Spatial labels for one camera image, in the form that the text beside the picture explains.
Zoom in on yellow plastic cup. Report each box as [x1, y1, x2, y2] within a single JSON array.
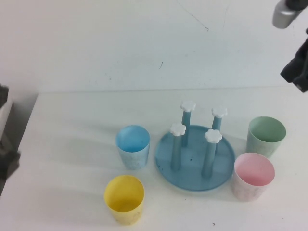
[[103, 175, 146, 226]]

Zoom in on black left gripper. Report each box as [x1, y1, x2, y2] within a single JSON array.
[[0, 141, 21, 181]]

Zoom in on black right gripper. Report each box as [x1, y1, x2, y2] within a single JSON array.
[[280, 44, 308, 93]]

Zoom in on blue cup stand white caps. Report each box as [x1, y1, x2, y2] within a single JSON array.
[[154, 100, 236, 192]]

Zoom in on light blue plastic cup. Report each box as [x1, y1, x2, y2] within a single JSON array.
[[115, 124, 151, 170]]

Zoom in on mint green plastic cup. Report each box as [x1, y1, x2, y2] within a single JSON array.
[[245, 116, 287, 158]]

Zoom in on pink plastic cup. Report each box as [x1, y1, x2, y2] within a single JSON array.
[[231, 153, 275, 203]]

